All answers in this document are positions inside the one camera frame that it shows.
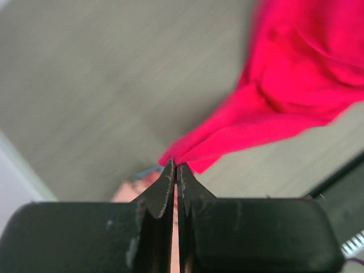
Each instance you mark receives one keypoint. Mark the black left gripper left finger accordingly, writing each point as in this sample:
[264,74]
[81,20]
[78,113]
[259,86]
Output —
[131,236]

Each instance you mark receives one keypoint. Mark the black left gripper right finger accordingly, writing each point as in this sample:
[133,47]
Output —
[252,234]

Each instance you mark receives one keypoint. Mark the hot pink t shirt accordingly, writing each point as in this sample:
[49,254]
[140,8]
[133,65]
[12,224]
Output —
[304,68]

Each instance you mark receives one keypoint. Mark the folded light pink t shirt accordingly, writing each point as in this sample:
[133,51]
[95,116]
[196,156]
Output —
[130,190]

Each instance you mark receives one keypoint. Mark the folded light blue t shirt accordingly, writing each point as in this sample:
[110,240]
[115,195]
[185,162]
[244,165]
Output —
[142,174]

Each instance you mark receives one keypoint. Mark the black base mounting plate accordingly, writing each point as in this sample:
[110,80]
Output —
[341,196]

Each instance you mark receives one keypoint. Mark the slotted white cable duct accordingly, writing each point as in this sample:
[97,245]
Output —
[353,246]

